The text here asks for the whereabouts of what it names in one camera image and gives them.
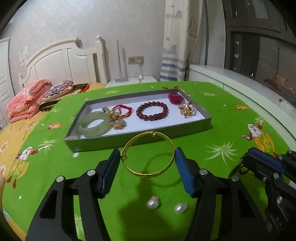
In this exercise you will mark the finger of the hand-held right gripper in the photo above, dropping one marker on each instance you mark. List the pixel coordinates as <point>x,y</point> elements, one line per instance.
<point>254,165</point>
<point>266,158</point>

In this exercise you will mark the folded pink quilt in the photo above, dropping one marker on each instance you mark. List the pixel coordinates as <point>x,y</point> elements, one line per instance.
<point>25,102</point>

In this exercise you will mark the black orange patterned blanket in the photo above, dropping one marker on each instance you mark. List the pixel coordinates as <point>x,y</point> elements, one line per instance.
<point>78,88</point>

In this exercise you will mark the pale green jade bangle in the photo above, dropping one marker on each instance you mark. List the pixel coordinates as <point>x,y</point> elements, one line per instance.
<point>92,133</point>

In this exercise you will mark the red carved pendant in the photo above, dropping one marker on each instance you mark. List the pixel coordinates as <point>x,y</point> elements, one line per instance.
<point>175,97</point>

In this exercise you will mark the white wall switch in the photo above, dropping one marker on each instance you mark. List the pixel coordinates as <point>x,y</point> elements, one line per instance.
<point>24,62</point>

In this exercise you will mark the grey wall socket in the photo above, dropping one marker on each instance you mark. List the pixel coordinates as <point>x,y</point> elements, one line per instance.
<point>133,60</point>

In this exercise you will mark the gold bangle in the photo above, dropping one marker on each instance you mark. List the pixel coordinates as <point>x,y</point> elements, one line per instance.
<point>138,173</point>

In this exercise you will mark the white windowsill cabinet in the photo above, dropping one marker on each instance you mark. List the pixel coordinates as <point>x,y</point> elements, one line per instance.
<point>231,78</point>

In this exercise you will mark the blue red patterned pillow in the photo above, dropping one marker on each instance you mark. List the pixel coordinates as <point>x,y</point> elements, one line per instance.
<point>57,90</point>

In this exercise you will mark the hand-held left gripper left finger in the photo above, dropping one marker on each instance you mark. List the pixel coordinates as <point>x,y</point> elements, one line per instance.
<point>108,173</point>

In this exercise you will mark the dark framed window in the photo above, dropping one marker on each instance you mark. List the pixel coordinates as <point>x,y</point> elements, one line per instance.
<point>245,51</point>

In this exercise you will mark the white pearl earring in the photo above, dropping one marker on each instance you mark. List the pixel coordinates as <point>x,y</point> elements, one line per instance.
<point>152,202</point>
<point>181,209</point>

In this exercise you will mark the grey cardboard box tray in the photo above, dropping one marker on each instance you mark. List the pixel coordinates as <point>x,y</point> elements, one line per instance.
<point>157,121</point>

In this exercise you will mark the green cartoon print tablecloth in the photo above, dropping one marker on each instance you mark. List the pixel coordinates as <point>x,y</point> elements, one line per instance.
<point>219,120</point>

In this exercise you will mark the white wardrobe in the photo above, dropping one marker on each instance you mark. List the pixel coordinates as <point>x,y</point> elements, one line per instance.
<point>4,76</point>

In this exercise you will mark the sailboat print curtain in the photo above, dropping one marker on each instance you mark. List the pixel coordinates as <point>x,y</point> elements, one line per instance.
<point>178,34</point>

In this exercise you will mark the white nightstand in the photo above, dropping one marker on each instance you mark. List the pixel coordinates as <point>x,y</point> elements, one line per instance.
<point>134,81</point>

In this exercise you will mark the white wooden headboard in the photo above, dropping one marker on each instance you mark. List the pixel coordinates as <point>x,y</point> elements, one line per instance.
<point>62,64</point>

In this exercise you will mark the white desk lamp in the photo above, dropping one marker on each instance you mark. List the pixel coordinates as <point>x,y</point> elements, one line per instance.
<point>118,58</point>

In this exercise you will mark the white wall paper sheet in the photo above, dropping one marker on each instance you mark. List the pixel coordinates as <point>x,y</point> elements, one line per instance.
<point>24,51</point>

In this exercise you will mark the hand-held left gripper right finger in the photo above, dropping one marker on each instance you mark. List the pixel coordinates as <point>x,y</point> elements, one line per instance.
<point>183,171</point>

